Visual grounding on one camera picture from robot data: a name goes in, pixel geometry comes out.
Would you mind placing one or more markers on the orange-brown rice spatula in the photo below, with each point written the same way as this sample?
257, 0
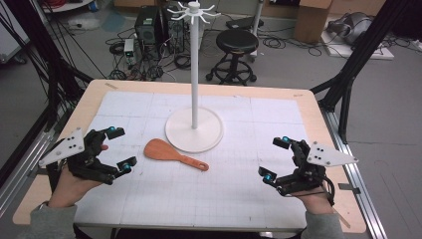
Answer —
162, 151

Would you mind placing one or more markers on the grey bag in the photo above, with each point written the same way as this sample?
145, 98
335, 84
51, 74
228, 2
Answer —
351, 28

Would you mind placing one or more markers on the white hook rack stand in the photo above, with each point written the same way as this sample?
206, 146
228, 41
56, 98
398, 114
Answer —
194, 132

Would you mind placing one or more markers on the small silver electronics box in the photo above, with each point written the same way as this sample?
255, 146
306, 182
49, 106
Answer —
129, 46

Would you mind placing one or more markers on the white metal pole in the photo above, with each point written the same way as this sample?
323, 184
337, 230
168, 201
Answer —
257, 26

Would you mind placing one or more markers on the black computer tower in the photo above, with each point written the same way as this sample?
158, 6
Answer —
174, 33
146, 26

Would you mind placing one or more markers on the person's right hand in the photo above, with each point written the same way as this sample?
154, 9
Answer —
315, 202

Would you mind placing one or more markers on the cardboard box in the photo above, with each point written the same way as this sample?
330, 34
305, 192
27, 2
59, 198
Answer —
312, 23

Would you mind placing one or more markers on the flat black device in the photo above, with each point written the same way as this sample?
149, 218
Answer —
242, 22

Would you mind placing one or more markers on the white grid mat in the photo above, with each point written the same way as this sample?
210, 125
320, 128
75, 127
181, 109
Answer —
215, 192

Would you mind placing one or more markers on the black round stool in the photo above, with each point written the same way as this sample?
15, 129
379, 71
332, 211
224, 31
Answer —
237, 41

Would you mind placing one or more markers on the person's left hand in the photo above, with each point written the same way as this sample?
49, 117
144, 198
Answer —
69, 189

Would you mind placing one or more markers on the black rail bracket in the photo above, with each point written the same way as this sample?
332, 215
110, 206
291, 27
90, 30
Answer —
348, 188

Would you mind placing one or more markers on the thin wooden stick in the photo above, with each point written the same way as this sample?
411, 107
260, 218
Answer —
341, 217

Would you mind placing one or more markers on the white round table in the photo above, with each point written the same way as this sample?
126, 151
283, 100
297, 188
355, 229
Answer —
66, 5

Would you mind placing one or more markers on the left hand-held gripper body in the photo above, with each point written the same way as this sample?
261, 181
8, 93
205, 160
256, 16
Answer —
91, 162

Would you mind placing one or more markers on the white floor board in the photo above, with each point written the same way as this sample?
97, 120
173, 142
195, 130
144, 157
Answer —
365, 51

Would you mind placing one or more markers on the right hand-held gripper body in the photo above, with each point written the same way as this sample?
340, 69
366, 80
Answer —
308, 176

